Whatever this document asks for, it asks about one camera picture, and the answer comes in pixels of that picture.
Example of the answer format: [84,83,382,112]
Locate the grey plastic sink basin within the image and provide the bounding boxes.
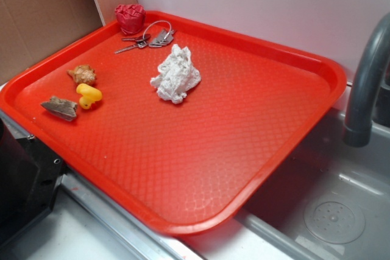
[183,95,389,259]

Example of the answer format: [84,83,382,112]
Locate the silver keys on ring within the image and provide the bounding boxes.
[114,20,176,54]

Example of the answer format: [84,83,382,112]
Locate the grey toy faucet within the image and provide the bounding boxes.
[342,14,389,147]

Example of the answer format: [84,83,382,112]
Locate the red plastic tray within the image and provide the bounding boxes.
[1,12,347,236]

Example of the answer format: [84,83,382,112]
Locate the yellow rubber duck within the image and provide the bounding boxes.
[76,83,102,110]

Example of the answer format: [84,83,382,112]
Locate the brown spiral seashell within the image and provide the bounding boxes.
[66,65,97,86]

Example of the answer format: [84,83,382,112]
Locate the brown cardboard panel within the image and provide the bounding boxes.
[1,0,137,84]

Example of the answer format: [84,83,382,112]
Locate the grey brown wood piece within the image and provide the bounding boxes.
[40,96,78,121]

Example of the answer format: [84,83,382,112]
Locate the crumpled red paper ball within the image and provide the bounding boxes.
[115,4,146,35]

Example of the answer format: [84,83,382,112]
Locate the crumpled white paper towel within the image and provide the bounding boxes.
[150,44,202,104]

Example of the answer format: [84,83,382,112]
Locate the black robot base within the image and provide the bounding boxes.
[1,121,64,247]

